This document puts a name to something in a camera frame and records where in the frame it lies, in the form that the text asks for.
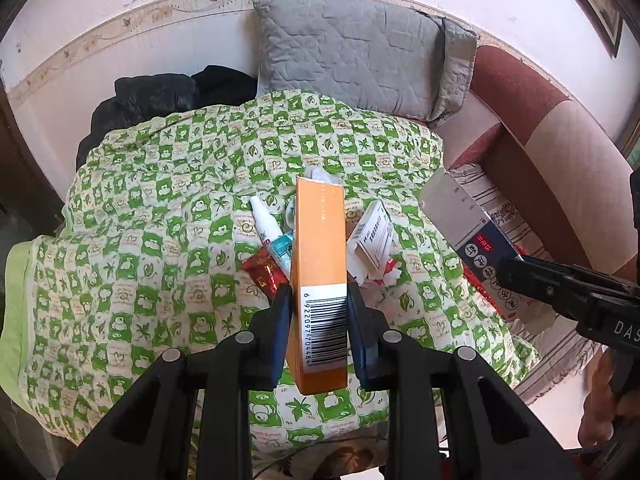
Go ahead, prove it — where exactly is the white tube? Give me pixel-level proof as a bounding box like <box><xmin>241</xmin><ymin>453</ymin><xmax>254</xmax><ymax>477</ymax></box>
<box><xmin>250</xmin><ymin>196</ymin><xmax>284</xmax><ymax>246</ymax></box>

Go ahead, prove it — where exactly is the green white patterned quilt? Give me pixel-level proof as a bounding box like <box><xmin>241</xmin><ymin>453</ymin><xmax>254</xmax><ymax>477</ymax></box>
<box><xmin>1</xmin><ymin>90</ymin><xmax>538</xmax><ymax>443</ymax></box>

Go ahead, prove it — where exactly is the white small medicine box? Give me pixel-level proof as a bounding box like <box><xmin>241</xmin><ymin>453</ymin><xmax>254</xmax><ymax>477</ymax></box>
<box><xmin>346</xmin><ymin>200</ymin><xmax>393</xmax><ymax>285</ymax></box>

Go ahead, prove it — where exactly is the red snack packet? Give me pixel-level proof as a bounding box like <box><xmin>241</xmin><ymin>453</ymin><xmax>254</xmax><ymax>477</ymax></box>
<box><xmin>241</xmin><ymin>246</ymin><xmax>288</xmax><ymax>302</ymax></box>

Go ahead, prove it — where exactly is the grey quilted pillow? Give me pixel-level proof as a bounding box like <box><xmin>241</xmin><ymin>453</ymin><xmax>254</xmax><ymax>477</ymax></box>
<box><xmin>253</xmin><ymin>0</ymin><xmax>478</xmax><ymax>126</ymax></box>

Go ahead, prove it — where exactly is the red beige headboard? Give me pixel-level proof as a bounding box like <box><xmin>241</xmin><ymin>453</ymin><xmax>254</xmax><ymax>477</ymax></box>
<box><xmin>436</xmin><ymin>46</ymin><xmax>638</xmax><ymax>281</ymax></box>

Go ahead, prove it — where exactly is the right hand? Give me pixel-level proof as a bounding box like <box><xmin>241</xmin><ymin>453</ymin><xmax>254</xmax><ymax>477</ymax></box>
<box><xmin>577</xmin><ymin>350</ymin><xmax>640</xmax><ymax>448</ymax></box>

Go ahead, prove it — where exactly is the black clothing pile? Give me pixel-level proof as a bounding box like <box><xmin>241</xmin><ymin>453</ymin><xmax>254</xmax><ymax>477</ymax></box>
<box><xmin>76</xmin><ymin>65</ymin><xmax>257</xmax><ymax>167</ymax></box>

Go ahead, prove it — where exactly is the orange cardboard box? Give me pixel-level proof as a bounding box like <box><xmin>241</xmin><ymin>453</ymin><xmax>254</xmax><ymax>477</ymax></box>
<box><xmin>286</xmin><ymin>178</ymin><xmax>347</xmax><ymax>396</ymax></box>

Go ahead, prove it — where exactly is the white blue medicine box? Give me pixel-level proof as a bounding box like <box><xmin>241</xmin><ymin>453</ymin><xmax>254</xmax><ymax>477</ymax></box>
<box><xmin>419</xmin><ymin>168</ymin><xmax>556</xmax><ymax>335</ymax></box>

